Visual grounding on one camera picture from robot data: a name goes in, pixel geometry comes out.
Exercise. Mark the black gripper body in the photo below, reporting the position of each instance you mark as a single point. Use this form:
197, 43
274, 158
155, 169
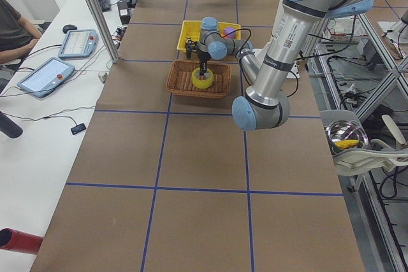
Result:
202, 55

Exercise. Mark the yellow tape roll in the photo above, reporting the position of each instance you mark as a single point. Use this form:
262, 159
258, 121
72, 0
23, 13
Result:
202, 81

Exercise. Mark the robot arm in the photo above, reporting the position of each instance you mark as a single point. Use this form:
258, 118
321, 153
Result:
264, 105

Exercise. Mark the brown wicker basket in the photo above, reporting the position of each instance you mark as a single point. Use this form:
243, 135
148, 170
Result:
179, 80

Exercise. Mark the yellow plastic basket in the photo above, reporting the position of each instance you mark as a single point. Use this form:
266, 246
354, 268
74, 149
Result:
191, 29

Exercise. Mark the purple foam block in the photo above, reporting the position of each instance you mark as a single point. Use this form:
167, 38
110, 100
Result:
229, 32

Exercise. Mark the far teach pendant tablet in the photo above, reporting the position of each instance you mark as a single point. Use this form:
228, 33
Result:
78, 44

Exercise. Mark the teach pendant tablet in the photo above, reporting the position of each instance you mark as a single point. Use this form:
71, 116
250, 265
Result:
46, 78
78, 44

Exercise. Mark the black computer mouse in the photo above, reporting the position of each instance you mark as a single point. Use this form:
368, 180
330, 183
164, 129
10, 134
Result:
68, 27

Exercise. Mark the steel pot with corn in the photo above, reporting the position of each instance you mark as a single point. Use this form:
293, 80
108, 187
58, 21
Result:
344, 135

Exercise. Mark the near teach pendant tablet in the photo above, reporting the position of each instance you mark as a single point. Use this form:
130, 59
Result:
46, 78

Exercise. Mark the seated person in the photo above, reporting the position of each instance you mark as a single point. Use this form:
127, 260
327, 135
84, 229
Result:
18, 35

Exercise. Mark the white chair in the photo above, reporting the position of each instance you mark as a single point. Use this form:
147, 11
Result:
359, 160

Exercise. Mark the red cylinder bottle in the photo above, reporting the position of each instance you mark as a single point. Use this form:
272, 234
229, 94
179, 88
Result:
18, 241

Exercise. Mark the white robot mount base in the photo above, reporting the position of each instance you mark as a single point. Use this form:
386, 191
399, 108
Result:
260, 55

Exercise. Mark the aluminium frame post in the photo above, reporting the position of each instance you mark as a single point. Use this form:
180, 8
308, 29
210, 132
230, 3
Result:
102, 26

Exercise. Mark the small black device on cable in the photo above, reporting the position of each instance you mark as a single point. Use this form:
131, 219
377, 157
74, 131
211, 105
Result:
78, 128

